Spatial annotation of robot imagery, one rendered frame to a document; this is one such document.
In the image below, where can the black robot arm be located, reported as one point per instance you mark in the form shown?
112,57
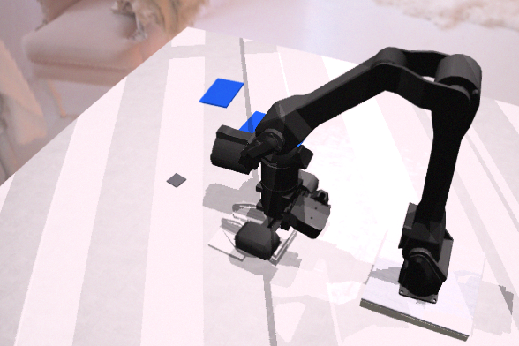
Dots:
453,99

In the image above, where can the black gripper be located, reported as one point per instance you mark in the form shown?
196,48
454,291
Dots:
262,240

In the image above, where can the blue flat rectangular plate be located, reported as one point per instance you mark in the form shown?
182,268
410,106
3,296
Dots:
221,93
251,124

